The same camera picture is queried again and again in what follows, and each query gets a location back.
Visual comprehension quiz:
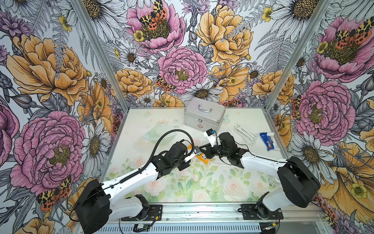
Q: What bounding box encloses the orange power strip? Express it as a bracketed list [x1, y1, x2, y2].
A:
[188, 145, 209, 164]

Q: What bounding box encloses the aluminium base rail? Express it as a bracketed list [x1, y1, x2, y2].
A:
[92, 202, 333, 234]

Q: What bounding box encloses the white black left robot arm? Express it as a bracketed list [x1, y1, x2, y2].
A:
[73, 130, 198, 234]

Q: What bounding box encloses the white power strip cable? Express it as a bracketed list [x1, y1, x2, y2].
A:
[233, 123, 259, 147]

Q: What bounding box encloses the white electric toothbrush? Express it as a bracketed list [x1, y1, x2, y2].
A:
[185, 147, 201, 162]

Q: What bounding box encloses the blue snack packet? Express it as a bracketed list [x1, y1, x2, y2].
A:
[260, 132, 276, 151]

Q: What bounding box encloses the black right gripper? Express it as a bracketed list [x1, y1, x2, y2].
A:
[198, 143, 230, 160]

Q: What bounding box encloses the silver aluminium first aid case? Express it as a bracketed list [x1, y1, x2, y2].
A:
[184, 97, 226, 132]

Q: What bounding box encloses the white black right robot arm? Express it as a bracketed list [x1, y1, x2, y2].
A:
[193, 132, 321, 219]

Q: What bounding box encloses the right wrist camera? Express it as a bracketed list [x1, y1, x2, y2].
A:
[204, 129, 218, 147]

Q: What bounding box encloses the clear green plastic bowl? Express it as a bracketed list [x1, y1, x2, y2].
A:
[143, 124, 180, 145]

